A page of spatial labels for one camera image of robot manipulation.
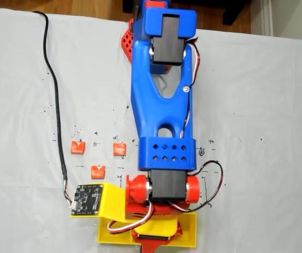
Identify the yellow three-compartment box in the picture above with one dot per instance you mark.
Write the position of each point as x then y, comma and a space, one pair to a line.
190, 232

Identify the white plastic table cover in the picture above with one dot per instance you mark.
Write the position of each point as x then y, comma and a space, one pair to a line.
258, 131

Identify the orange candy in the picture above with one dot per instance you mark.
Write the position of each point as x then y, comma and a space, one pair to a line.
77, 147
119, 149
98, 171

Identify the camera board on yellow mount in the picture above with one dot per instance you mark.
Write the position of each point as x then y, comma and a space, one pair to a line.
87, 200

